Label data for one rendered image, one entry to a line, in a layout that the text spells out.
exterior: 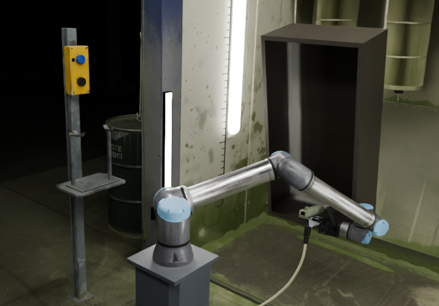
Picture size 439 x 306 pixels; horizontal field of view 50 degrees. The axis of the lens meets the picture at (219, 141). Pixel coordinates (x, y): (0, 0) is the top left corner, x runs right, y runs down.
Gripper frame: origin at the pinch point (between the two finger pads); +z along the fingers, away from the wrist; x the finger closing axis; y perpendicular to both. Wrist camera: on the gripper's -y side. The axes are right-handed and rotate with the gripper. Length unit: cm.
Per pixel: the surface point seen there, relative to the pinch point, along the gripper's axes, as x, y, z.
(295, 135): 40, -43, 32
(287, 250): 68, 45, 34
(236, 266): 26, 54, 53
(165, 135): -30, -32, 89
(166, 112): -33, -46, 89
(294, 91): 27, -72, 33
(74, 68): -88, -63, 111
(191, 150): -1, -22, 88
